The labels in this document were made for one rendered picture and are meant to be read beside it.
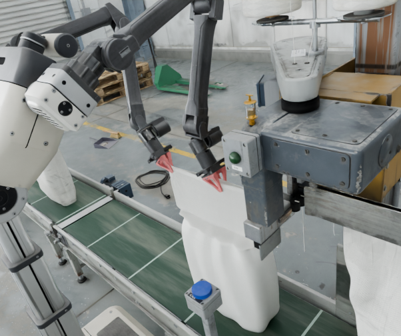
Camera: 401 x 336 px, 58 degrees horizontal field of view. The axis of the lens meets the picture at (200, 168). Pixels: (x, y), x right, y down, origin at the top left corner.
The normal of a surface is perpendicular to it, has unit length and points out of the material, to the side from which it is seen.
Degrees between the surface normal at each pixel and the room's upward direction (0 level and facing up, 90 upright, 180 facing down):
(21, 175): 115
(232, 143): 90
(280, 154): 90
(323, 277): 0
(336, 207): 90
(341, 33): 90
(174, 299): 0
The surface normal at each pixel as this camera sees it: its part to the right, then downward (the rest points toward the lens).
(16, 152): 0.40, 0.72
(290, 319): -0.16, -0.87
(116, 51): 0.71, 0.24
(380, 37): -0.69, 0.43
